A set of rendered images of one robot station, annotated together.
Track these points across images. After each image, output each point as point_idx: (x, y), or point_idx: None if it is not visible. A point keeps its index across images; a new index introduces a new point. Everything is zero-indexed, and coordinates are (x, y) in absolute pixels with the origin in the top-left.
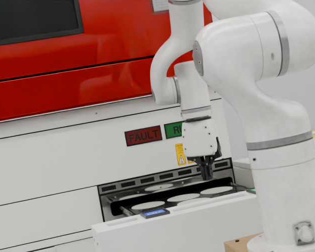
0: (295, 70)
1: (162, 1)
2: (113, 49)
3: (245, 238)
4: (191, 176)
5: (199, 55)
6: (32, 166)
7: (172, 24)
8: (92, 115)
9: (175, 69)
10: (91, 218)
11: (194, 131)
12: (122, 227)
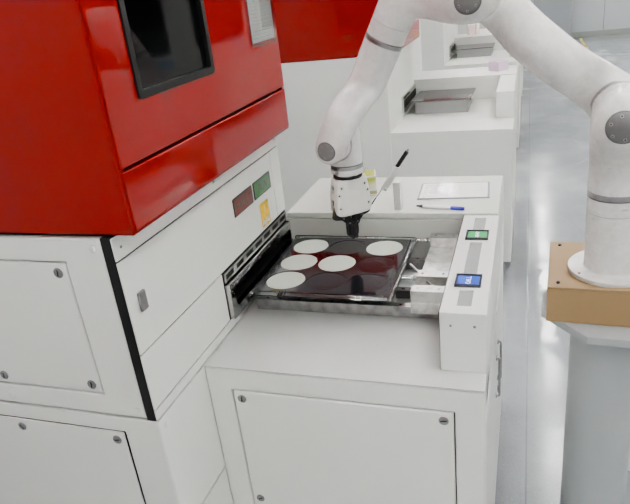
0: None
1: (256, 30)
2: (233, 95)
3: (554, 278)
4: (269, 237)
5: None
6: (177, 270)
7: (373, 72)
8: (210, 184)
9: None
10: (222, 315)
11: (353, 188)
12: (488, 302)
